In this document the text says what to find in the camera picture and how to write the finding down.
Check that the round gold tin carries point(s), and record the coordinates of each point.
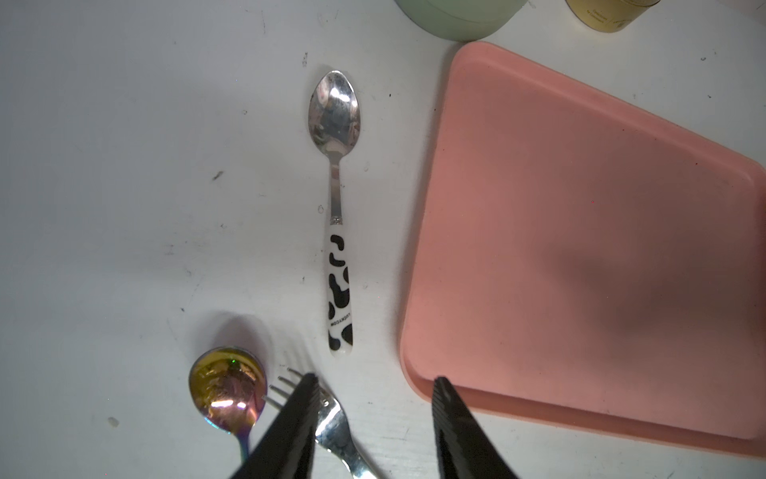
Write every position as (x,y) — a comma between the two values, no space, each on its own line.
(609,16)

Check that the grey speckled handle fork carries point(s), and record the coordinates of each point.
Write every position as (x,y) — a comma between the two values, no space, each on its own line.
(333,434)

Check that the pink plastic tray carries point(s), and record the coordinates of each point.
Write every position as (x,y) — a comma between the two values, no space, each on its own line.
(585,263)

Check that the cow pattern handle spoon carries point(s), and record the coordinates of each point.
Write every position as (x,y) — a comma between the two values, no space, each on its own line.
(334,122)

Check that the green thermos jug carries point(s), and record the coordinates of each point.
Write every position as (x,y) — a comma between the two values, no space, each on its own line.
(461,20)

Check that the iridescent rainbow spoon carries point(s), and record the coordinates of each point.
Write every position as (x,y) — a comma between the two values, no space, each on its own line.
(227,385)

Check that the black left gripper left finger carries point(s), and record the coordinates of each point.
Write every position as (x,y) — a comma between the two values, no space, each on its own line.
(287,449)

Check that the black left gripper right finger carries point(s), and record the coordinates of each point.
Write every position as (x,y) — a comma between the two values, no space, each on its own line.
(463,448)

